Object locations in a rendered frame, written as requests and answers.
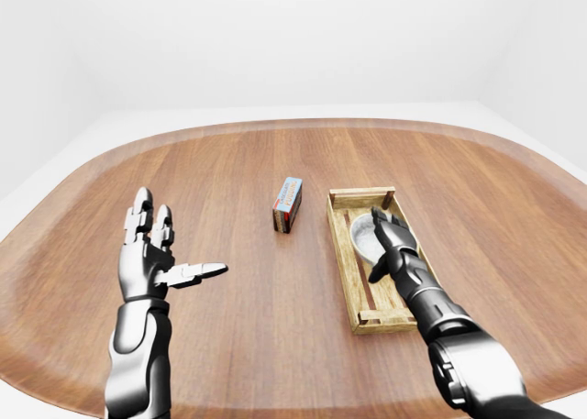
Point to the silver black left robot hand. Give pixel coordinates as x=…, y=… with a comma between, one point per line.
x=137, y=267

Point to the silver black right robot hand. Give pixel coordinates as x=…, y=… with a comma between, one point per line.
x=390, y=240

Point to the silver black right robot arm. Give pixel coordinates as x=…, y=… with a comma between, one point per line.
x=440, y=318

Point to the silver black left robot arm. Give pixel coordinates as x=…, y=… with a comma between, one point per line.
x=137, y=359

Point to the black bowl with pale inside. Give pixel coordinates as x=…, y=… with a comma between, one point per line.
x=364, y=240

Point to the wooden slat tray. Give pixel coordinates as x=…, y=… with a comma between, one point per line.
x=362, y=295

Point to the printed pudding box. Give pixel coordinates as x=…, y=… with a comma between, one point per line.
x=287, y=204

